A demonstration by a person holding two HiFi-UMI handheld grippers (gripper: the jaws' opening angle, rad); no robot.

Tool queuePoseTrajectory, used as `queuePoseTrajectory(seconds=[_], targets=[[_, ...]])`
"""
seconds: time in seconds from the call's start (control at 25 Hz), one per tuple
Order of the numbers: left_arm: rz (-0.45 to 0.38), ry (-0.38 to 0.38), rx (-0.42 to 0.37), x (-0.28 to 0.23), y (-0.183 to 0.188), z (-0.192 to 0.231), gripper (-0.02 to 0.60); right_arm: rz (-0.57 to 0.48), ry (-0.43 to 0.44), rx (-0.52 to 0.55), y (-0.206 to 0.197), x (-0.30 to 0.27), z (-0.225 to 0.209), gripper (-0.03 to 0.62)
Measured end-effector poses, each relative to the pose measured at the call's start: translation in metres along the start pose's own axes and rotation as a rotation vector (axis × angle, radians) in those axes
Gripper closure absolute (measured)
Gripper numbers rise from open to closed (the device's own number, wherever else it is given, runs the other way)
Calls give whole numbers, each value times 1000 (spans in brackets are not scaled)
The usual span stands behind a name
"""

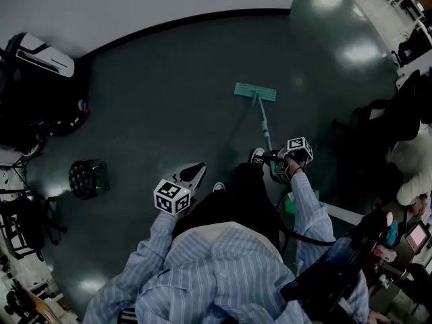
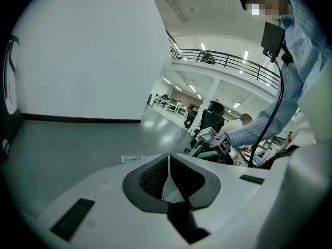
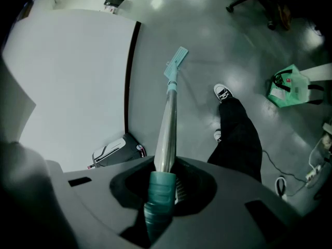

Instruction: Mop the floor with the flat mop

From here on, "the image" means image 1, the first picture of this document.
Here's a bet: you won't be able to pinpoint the black cable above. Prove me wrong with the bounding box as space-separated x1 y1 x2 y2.
275 194 337 248

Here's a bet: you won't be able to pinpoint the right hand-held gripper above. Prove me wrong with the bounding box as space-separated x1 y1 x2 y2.
261 136 314 184

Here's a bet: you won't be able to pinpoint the person's left forearm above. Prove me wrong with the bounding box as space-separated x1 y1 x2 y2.
148 209 180 259

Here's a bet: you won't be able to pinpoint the white edged desk panel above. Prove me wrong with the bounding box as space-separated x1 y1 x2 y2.
317 200 364 225

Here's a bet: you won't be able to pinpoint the black mobile base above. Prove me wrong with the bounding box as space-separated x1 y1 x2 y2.
0 45 90 151

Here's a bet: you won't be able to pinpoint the white and black appliance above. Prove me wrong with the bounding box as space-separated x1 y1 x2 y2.
5 32 75 78

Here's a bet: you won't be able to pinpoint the brown wooden desk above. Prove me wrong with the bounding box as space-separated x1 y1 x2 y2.
362 200 432 283

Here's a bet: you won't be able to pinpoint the person's right hand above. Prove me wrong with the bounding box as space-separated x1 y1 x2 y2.
285 156 305 177

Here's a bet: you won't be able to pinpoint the cardboard box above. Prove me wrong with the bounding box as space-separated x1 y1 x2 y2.
25 288 51 324

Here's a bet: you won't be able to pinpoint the black office chair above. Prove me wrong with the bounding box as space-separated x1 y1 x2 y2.
332 69 423 168
0 194 68 259

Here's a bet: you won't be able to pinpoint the person's right forearm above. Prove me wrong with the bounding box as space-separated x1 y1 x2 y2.
290 172 335 246

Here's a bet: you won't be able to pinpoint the pink packet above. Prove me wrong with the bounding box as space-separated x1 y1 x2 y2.
373 244 398 263

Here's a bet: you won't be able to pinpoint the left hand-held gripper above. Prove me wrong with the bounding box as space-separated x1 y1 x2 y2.
153 162 207 215

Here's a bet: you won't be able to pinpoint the black round stool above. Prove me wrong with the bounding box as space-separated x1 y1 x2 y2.
68 159 111 201

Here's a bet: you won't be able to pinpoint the white equipment table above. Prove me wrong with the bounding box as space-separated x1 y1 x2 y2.
0 248 78 324

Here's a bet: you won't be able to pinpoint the person's striped blue shirt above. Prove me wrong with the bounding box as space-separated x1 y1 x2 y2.
82 221 371 324

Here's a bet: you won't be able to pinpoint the person's black trousers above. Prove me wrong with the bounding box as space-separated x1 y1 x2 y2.
173 162 283 249

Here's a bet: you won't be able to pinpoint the teal cloth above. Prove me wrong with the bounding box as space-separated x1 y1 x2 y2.
386 219 401 246

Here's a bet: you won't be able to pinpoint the green cloth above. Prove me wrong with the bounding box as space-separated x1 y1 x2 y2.
282 189 320 215

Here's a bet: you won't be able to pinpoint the laptop with pink screen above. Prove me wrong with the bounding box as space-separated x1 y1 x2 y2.
404 223 431 252

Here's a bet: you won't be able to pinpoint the teal mop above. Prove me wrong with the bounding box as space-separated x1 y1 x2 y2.
234 82 283 184

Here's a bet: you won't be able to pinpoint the person's right shoe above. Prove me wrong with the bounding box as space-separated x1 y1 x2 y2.
248 147 266 168

